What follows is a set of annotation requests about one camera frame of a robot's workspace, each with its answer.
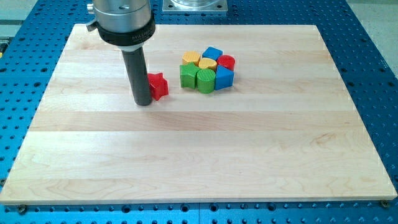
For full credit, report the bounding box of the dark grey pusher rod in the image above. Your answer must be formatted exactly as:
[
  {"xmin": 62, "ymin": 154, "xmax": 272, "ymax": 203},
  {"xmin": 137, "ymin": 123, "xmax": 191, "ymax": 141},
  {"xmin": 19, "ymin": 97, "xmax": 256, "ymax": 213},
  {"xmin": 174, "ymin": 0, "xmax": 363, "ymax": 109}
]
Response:
[{"xmin": 122, "ymin": 47, "xmax": 152, "ymax": 106}]

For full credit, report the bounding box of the red star block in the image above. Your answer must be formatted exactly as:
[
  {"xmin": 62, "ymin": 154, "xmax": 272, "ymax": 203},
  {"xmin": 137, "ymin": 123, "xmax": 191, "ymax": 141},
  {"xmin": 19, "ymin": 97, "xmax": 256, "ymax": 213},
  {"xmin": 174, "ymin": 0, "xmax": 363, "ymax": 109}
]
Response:
[{"xmin": 147, "ymin": 73, "xmax": 169, "ymax": 101}]

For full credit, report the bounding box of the green star block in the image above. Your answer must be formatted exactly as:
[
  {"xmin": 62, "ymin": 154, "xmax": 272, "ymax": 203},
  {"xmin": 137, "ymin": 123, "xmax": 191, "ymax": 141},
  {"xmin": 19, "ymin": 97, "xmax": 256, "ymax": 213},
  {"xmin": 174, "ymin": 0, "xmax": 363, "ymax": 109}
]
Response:
[{"xmin": 180, "ymin": 62, "xmax": 200, "ymax": 89}]

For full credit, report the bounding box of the yellow hexagon block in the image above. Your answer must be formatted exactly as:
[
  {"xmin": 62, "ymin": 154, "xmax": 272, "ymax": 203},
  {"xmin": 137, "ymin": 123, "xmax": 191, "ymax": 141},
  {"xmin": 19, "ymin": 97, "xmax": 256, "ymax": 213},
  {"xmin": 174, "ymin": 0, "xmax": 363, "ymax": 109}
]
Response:
[{"xmin": 182, "ymin": 51, "xmax": 201, "ymax": 66}]

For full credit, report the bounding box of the green cylinder block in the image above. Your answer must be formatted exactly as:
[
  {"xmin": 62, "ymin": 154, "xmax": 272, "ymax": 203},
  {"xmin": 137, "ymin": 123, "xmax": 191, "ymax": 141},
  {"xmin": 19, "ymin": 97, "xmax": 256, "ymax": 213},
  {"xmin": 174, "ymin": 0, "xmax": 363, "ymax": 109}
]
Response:
[{"xmin": 197, "ymin": 68, "xmax": 216, "ymax": 94}]

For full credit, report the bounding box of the yellow heart block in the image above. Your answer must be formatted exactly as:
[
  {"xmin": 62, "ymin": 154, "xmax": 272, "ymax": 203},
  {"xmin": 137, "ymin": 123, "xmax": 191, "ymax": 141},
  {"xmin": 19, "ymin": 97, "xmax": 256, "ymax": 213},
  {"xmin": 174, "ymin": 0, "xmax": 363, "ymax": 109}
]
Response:
[{"xmin": 198, "ymin": 57, "xmax": 218, "ymax": 72}]

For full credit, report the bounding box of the blue cube block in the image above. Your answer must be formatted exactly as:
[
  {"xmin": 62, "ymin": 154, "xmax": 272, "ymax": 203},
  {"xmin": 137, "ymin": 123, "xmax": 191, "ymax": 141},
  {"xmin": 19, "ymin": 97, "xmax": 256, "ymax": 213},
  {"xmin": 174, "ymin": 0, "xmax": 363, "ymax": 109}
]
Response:
[{"xmin": 202, "ymin": 47, "xmax": 223, "ymax": 61}]

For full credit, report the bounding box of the blue triangle block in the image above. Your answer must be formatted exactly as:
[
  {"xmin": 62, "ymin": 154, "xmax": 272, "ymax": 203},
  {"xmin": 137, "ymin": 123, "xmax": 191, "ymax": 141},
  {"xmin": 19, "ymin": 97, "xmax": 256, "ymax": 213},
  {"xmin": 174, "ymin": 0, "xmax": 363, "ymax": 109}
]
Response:
[{"xmin": 215, "ymin": 65, "xmax": 234, "ymax": 90}]

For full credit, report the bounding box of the red cylinder block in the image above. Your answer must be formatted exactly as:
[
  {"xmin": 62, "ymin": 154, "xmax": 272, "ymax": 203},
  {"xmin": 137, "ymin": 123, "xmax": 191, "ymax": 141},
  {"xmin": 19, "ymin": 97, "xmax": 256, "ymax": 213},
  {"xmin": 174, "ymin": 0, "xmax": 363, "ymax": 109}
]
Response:
[{"xmin": 217, "ymin": 55, "xmax": 236, "ymax": 71}]

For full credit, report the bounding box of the blue perforated metal table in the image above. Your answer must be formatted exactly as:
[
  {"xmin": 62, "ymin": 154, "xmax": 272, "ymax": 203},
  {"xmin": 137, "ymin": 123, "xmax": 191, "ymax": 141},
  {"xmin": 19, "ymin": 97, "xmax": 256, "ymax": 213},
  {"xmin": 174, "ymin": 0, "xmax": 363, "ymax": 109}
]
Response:
[{"xmin": 1, "ymin": 0, "xmax": 397, "ymax": 223}]

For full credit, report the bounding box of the light wooden board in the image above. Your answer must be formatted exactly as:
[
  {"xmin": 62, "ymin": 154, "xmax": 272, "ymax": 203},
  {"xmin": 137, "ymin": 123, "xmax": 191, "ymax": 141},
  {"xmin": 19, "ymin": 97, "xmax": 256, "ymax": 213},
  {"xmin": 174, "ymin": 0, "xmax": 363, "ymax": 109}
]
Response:
[{"xmin": 1, "ymin": 24, "xmax": 397, "ymax": 205}]

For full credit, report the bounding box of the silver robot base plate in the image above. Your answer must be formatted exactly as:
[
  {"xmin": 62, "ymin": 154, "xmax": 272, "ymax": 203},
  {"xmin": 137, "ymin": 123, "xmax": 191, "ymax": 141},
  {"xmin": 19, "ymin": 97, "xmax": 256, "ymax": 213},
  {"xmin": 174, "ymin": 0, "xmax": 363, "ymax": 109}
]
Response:
[{"xmin": 162, "ymin": 0, "xmax": 228, "ymax": 13}]

